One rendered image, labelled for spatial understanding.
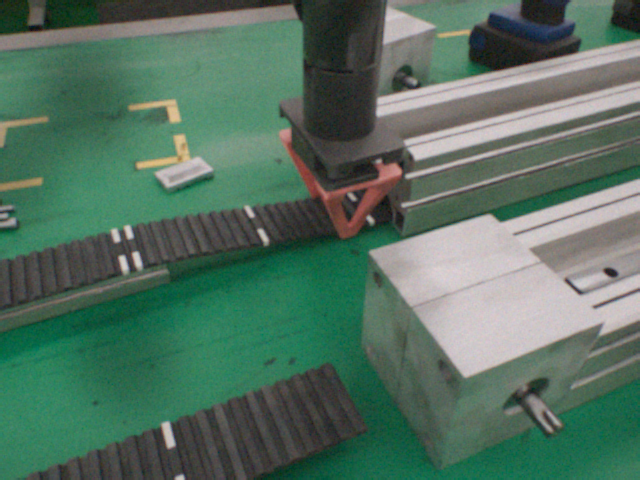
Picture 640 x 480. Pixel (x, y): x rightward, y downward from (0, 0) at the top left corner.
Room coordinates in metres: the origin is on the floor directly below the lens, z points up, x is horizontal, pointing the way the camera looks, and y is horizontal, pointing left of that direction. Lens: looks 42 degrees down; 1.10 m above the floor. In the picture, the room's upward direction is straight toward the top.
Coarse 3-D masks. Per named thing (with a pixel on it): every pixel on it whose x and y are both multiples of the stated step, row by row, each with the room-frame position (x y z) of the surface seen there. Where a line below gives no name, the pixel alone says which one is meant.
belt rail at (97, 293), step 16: (144, 272) 0.31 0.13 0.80; (160, 272) 0.31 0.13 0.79; (80, 288) 0.29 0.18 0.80; (96, 288) 0.30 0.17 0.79; (112, 288) 0.30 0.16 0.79; (128, 288) 0.30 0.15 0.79; (144, 288) 0.31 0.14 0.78; (32, 304) 0.27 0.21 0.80; (48, 304) 0.28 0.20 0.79; (64, 304) 0.28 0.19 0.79; (80, 304) 0.29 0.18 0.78; (0, 320) 0.26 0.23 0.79; (16, 320) 0.27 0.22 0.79; (32, 320) 0.27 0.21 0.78
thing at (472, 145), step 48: (624, 48) 0.57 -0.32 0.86; (432, 96) 0.47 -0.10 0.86; (480, 96) 0.48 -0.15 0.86; (528, 96) 0.51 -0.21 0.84; (576, 96) 0.53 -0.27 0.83; (624, 96) 0.47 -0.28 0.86; (432, 144) 0.39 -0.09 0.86; (480, 144) 0.39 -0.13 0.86; (528, 144) 0.43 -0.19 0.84; (576, 144) 0.44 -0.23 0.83; (624, 144) 0.47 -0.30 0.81; (432, 192) 0.38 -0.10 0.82; (480, 192) 0.40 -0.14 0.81; (528, 192) 0.42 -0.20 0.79
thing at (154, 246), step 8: (152, 224) 0.35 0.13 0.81; (136, 232) 0.34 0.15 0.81; (144, 232) 0.34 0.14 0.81; (152, 232) 0.34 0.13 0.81; (160, 232) 0.34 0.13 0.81; (144, 240) 0.33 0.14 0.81; (152, 240) 0.33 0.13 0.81; (160, 240) 0.33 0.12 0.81; (144, 248) 0.32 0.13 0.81; (152, 248) 0.32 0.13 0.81; (160, 248) 0.32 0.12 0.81; (168, 248) 0.32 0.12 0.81; (144, 256) 0.31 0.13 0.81; (152, 256) 0.31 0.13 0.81; (160, 256) 0.31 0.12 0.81; (168, 256) 0.31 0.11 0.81; (152, 264) 0.30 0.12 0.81; (160, 264) 0.30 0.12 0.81
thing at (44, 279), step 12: (36, 252) 0.31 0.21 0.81; (48, 252) 0.31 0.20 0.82; (36, 264) 0.30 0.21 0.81; (48, 264) 0.30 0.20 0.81; (36, 276) 0.29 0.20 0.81; (48, 276) 0.29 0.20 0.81; (36, 288) 0.27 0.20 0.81; (48, 288) 0.28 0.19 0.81; (60, 288) 0.28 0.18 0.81; (36, 300) 0.27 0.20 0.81
